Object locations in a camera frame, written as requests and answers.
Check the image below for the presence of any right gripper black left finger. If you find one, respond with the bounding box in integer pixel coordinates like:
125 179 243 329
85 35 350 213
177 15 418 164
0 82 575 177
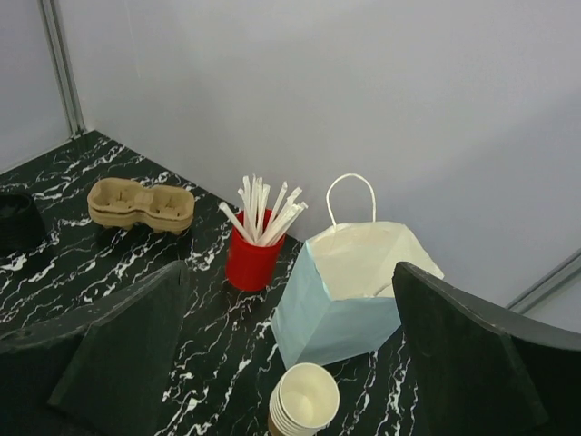
1 261 190 435

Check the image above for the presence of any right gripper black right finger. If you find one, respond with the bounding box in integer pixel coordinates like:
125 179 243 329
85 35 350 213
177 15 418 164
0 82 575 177
392 262 580 435

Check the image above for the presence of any light blue paper bag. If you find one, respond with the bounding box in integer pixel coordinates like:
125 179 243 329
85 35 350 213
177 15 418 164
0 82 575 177
271 173 446 369

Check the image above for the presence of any stack of black lids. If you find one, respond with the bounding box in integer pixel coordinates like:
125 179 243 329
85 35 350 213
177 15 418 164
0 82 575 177
1 192 47 256

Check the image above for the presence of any stack of cardboard cup carriers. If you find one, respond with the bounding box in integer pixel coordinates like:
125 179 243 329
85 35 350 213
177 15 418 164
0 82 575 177
87 177 195 235

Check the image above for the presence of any stack of paper cups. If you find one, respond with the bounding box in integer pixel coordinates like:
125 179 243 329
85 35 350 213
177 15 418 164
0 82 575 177
268 362 340 435

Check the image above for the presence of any red straw cup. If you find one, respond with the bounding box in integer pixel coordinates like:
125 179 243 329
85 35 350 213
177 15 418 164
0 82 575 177
225 226 286 292

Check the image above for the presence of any white wrapped straws bundle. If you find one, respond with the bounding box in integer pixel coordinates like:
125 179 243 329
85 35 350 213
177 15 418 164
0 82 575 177
219 174 308 247

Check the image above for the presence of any aluminium frame post right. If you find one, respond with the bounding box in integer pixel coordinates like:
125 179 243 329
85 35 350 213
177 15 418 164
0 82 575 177
506 250 580 314

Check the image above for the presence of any aluminium frame post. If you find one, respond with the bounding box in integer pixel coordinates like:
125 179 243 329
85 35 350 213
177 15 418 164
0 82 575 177
506 250 580 314
38 0 87 138

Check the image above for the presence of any aluminium frame post left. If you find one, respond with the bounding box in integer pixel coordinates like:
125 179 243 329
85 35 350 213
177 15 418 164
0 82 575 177
38 0 87 138

